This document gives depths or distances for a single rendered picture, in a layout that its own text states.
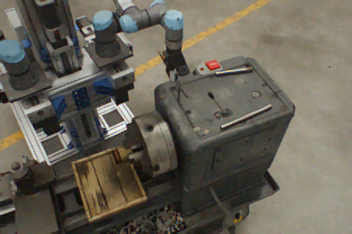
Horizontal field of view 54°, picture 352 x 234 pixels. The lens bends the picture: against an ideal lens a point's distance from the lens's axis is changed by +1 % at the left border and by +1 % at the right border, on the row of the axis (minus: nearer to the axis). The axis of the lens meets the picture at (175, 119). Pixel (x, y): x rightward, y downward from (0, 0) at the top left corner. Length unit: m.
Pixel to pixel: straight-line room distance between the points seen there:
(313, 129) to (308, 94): 0.44
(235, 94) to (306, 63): 2.33
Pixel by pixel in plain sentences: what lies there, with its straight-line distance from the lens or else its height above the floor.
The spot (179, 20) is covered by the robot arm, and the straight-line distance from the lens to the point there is 1.41.
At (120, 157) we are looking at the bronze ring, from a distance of 1.67.
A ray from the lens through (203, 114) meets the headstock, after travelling 1.63.
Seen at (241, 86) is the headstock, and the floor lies 1.25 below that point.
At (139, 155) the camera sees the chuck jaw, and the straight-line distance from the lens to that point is 1.66.
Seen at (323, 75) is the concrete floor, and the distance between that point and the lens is 3.92.
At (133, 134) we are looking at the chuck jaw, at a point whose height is 1.15.
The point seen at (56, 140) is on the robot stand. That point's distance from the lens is 2.96.
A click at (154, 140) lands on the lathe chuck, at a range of 1.57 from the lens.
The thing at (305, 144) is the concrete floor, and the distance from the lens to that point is 3.26.
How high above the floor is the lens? 2.51
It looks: 52 degrees down
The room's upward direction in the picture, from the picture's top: 1 degrees clockwise
